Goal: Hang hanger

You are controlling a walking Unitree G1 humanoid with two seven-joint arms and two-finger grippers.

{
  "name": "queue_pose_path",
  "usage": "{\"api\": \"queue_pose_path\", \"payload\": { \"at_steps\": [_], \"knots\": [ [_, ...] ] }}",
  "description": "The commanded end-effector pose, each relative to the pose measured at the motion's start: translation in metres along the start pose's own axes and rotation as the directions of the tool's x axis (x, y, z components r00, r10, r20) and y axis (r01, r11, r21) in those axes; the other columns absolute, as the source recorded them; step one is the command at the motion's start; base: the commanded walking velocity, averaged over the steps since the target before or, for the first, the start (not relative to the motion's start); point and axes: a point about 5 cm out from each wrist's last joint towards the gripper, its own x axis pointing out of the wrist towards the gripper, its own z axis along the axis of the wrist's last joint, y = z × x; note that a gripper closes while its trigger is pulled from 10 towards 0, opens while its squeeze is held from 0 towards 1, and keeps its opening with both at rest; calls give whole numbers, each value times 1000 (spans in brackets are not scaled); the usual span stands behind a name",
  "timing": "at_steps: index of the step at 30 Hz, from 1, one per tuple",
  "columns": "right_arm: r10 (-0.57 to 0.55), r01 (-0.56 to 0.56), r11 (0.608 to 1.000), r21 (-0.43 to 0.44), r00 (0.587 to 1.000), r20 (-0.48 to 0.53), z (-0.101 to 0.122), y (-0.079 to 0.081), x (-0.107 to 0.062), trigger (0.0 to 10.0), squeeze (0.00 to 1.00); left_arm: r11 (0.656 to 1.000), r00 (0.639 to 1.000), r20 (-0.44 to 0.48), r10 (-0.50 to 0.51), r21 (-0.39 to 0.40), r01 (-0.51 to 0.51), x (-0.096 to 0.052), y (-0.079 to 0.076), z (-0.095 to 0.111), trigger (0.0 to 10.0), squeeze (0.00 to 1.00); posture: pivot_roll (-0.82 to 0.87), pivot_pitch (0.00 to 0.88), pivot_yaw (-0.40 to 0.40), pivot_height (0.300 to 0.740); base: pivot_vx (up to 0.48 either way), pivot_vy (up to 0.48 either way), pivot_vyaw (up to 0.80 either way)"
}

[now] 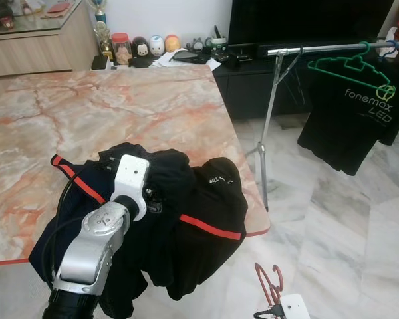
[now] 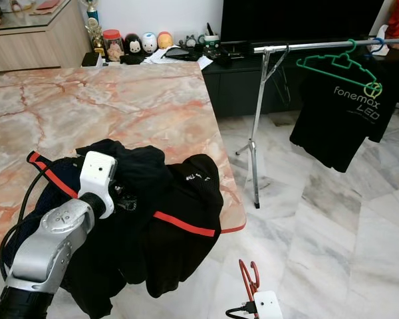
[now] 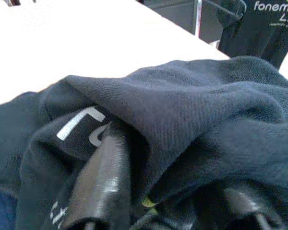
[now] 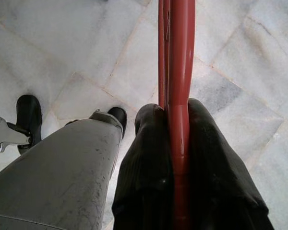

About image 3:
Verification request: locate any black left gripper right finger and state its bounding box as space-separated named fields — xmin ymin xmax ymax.
xmin=222 ymin=186 xmax=286 ymax=230

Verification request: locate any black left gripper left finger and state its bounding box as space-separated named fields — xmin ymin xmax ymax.
xmin=62 ymin=136 xmax=132 ymax=230

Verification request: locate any black printed T-shirt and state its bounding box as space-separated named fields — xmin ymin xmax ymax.
xmin=217 ymin=0 xmax=288 ymax=70
xmin=0 ymin=55 xmax=288 ymax=230

